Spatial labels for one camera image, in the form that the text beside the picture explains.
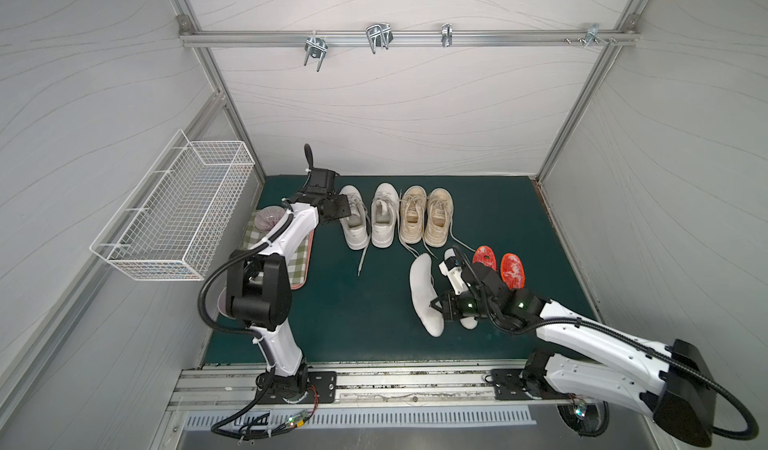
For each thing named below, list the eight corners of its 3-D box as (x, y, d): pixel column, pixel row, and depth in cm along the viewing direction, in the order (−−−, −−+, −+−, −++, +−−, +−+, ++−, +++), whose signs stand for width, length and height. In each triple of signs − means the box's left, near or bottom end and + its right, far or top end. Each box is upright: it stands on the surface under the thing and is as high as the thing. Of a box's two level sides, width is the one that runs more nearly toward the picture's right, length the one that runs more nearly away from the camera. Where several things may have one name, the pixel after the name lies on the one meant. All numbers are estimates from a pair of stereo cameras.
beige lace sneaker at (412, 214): (399, 243, 103) (400, 231, 97) (398, 194, 118) (399, 181, 112) (427, 243, 103) (429, 231, 97) (423, 194, 118) (424, 181, 112)
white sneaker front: (371, 247, 102) (370, 229, 94) (374, 191, 119) (373, 172, 111) (399, 247, 102) (400, 229, 94) (398, 191, 119) (398, 172, 111)
